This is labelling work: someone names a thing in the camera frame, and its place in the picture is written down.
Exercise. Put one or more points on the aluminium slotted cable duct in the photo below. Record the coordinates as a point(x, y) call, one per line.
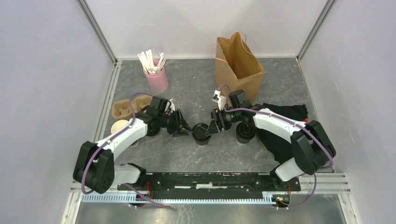
point(126, 193)

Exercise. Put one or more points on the brown paper bag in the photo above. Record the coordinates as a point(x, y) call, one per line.
point(237, 66)

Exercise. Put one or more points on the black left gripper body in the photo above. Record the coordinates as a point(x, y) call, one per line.
point(173, 122)

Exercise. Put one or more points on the black paper coffee cup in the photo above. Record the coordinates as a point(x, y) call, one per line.
point(241, 140)
point(202, 141)

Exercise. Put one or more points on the stack of black lids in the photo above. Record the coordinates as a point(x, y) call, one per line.
point(153, 129)

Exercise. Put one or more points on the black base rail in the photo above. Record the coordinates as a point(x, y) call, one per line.
point(213, 185)

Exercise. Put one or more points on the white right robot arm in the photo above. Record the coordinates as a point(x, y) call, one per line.
point(301, 147)

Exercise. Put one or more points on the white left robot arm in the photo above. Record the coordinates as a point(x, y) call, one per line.
point(95, 169)

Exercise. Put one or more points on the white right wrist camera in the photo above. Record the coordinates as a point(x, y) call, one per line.
point(219, 99)

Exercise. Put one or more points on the pink straw holder cup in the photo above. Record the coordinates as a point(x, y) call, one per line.
point(158, 82)

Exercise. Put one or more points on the stack of paper cups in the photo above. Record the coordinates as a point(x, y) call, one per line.
point(118, 125)

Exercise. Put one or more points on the black plastic cup lid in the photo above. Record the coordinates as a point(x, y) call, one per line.
point(199, 130)
point(245, 130)

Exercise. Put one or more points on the brown cardboard cup carrier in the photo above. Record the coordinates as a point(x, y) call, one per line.
point(121, 109)

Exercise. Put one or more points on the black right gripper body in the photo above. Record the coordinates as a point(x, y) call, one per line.
point(226, 117)

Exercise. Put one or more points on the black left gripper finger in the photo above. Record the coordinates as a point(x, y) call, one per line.
point(180, 133)
point(183, 123)

